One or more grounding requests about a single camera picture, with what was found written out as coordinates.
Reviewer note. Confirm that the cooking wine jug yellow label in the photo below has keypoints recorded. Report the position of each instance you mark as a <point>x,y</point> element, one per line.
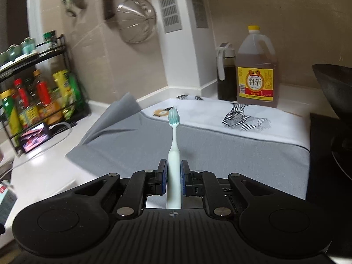
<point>257,73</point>

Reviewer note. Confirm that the white patterned towel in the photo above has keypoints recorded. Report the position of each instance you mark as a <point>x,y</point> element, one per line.
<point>249,121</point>

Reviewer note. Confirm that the yellow green snack packet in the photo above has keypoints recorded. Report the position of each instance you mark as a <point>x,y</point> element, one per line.
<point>71,97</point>

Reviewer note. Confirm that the red cap sauce bottle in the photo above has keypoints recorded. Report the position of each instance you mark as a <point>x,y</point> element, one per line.
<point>28,112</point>

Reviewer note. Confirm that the mint white toothbrush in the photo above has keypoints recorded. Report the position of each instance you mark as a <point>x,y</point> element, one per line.
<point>174,193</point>

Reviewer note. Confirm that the green yellow sauce bottle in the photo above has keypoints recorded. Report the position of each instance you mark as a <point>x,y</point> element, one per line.
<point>9,103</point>

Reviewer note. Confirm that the smartphone showing video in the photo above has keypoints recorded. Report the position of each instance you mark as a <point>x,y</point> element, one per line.
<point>34,137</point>

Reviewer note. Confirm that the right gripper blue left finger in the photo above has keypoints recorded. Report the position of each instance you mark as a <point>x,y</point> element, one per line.
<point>161,177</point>

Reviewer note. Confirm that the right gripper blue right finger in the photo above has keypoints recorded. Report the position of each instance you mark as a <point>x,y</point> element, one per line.
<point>186,179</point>

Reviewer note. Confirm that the black wire spice rack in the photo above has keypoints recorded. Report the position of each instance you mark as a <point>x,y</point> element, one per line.
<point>20,61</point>

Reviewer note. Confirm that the black gas stove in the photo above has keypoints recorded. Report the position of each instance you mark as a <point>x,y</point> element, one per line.
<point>329,181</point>

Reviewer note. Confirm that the grey counter mat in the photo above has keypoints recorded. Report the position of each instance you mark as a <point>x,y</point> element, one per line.
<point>125,140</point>

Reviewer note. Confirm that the black wok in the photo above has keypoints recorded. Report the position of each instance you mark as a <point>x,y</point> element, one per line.
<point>335,82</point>

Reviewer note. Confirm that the metal mesh strainer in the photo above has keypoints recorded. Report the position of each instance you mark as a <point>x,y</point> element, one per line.
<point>136,20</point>

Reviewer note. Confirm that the dark soy sauce dispenser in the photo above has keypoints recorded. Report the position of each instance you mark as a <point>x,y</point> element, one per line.
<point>226,72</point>

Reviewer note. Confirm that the amber oil bottle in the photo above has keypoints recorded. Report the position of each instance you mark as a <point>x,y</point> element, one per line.
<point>49,108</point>

